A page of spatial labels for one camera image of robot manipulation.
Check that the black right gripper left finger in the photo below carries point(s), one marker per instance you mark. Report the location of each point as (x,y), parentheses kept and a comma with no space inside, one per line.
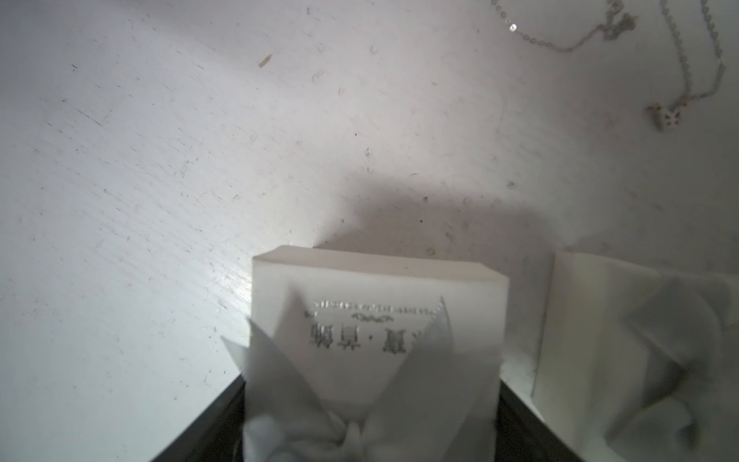
(216,434)

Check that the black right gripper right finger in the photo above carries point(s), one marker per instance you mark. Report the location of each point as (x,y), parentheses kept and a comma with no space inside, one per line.
(523,437)

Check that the white gift box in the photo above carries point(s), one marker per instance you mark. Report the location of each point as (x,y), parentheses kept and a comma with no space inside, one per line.
(638,364)
(362,357)

